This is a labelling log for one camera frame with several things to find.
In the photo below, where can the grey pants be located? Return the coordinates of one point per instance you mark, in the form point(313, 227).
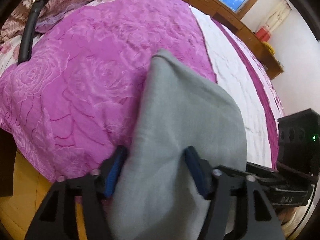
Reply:
point(156, 197)

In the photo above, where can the wooden bed headboard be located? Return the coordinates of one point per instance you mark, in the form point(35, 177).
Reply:
point(219, 12)

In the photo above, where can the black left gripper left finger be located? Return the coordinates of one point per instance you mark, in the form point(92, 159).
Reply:
point(111, 170)

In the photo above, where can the magenta rose-pattern blanket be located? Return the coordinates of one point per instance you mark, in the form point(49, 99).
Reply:
point(78, 96)

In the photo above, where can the pink patterned quilt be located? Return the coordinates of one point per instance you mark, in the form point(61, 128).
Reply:
point(75, 0)

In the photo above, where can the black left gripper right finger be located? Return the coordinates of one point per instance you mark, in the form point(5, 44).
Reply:
point(201, 172)

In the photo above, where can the white and pink bedsheet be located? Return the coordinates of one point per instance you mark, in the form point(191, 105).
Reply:
point(242, 76)

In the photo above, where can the yellow object on headboard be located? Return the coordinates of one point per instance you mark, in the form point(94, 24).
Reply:
point(269, 48)

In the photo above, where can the red box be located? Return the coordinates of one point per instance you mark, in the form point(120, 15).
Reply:
point(263, 34)

